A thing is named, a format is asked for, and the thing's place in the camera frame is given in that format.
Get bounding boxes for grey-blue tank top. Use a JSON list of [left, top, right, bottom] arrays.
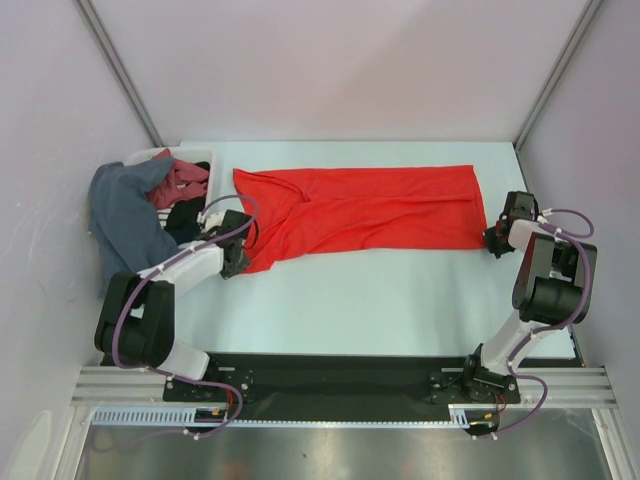
[[88, 159, 179, 297]]

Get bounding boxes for red tank top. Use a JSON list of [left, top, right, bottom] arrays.
[[233, 165, 487, 273]]

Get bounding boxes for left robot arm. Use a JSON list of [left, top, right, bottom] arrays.
[[94, 210, 258, 400]]

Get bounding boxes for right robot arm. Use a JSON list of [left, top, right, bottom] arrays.
[[461, 191, 597, 401]]

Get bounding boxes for striped white black tank top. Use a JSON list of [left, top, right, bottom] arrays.
[[157, 207, 172, 228]]

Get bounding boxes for maroon tank top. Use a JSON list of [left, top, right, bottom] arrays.
[[147, 148, 210, 210]]

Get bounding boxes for white plastic laundry bin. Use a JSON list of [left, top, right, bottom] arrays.
[[125, 146, 217, 202]]

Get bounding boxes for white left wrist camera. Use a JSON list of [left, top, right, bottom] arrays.
[[197, 211, 226, 233]]

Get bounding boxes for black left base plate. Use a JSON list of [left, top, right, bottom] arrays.
[[162, 353, 254, 403]]

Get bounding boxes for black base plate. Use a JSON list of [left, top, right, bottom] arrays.
[[162, 353, 254, 403], [428, 370, 521, 405]]

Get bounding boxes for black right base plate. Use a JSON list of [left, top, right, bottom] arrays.
[[428, 370, 521, 405]]

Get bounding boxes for aluminium frame rail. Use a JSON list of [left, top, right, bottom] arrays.
[[71, 367, 618, 409]]

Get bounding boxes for right aluminium corner post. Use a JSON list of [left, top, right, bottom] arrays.
[[513, 0, 607, 153]]

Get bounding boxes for aluminium corner post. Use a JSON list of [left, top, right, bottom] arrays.
[[72, 0, 164, 147], [513, 0, 607, 153]]

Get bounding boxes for grey slotted cable duct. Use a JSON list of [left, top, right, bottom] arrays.
[[91, 404, 498, 430]]

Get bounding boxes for left aluminium corner post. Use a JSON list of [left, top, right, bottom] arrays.
[[72, 0, 164, 147]]

